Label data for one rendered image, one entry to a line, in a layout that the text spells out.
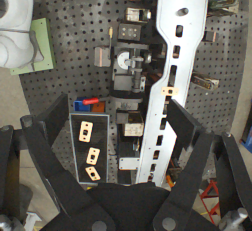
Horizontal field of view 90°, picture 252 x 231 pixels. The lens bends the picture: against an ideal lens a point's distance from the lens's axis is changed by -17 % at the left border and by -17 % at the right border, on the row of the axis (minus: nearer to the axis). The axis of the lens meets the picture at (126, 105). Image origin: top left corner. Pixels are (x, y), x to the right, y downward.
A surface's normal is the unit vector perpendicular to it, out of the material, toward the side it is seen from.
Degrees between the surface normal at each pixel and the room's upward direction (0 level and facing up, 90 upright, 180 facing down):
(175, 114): 90
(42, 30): 2
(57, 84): 0
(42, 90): 0
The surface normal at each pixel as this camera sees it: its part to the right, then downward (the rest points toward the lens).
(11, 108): 0.07, 0.40
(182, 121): -0.99, -0.04
